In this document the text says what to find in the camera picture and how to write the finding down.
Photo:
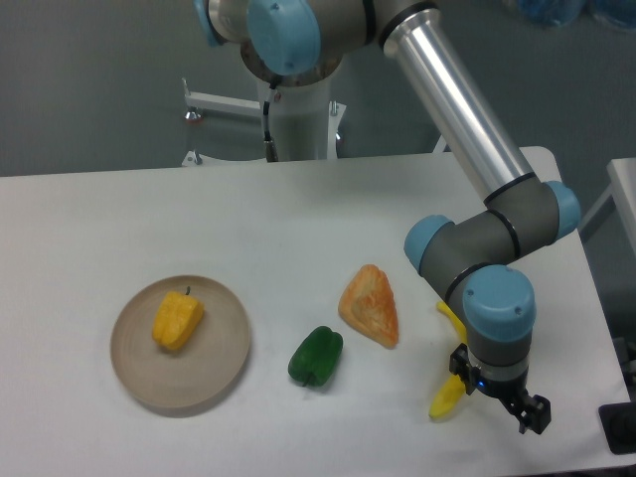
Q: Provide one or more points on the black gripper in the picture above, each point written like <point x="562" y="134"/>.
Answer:
<point x="507" y="384"/>

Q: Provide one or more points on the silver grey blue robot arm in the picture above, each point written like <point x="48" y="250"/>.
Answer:
<point x="294" y="44"/>

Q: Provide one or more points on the green toy pepper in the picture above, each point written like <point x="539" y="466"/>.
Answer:
<point x="315" y="360"/>

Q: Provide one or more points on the beige round plate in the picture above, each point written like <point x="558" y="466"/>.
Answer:
<point x="199" y="369"/>

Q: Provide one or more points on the yellow toy pepper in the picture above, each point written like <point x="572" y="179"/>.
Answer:
<point x="176" y="319"/>

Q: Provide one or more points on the yellow toy banana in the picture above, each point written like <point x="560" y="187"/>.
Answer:
<point x="450" y="393"/>

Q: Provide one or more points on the black box at right edge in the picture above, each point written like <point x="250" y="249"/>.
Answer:
<point x="618" y="423"/>

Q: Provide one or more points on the orange triangular toy bread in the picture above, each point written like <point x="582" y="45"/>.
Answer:
<point x="368" y="306"/>

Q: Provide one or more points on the white side table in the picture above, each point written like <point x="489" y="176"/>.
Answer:
<point x="618" y="196"/>

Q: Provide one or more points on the blue plastic bag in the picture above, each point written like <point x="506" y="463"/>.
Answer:
<point x="618" y="15"/>

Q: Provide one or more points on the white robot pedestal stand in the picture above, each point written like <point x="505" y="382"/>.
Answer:
<point x="296" y="123"/>

